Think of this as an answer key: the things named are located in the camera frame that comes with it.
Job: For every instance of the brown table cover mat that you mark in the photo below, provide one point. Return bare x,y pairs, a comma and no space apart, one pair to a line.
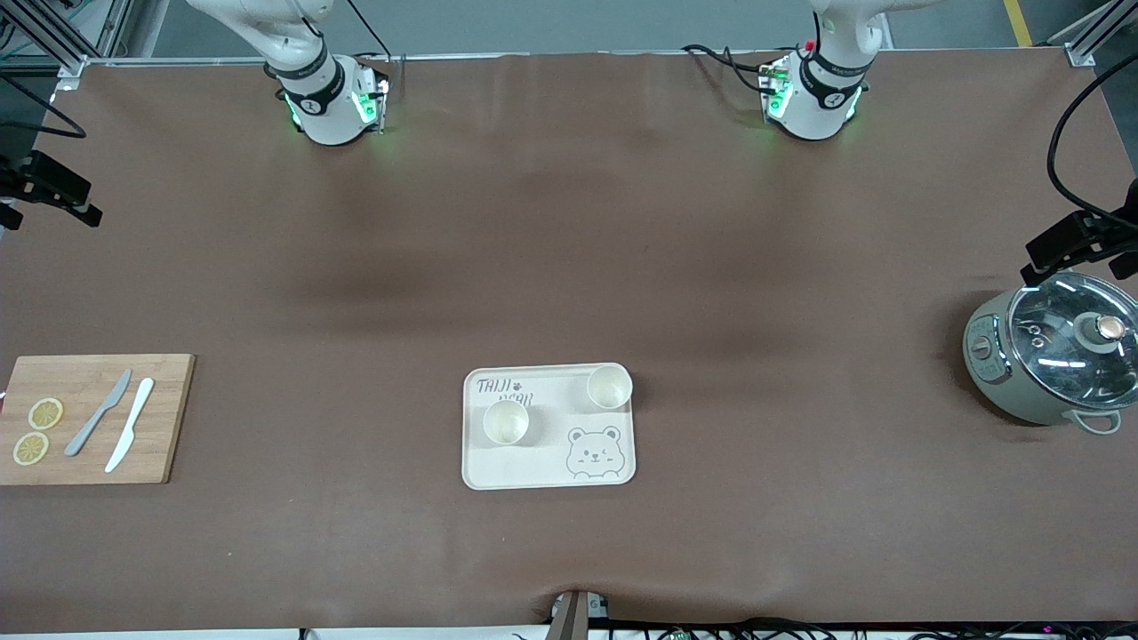
569,222

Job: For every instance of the glass pot lid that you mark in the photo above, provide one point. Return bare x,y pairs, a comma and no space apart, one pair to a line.
1049,351

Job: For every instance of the white IKEA cup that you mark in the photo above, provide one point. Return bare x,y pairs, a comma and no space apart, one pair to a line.
610,387
505,423

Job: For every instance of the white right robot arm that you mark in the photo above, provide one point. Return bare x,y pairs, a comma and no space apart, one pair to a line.
324,107

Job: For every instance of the green electric cooking pot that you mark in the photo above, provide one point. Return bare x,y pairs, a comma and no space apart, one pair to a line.
987,373

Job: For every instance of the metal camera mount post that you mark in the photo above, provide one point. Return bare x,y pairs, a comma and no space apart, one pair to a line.
572,618

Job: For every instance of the aluminium frame profile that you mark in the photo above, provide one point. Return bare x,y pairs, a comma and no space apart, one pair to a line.
1080,52
69,64

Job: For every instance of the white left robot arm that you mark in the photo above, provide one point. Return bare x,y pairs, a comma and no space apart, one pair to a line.
818,111

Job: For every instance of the white plastic knife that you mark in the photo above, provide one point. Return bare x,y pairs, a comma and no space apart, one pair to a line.
135,413

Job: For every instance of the grey plastic knife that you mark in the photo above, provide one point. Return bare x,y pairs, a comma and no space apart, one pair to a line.
114,394

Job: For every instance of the beige bear print tray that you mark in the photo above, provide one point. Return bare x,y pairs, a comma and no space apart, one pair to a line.
533,471

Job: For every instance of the bamboo cutting board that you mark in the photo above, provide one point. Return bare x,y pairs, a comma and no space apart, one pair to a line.
169,418

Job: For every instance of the lemon slice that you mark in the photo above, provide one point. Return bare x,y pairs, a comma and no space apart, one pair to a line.
45,413
30,448

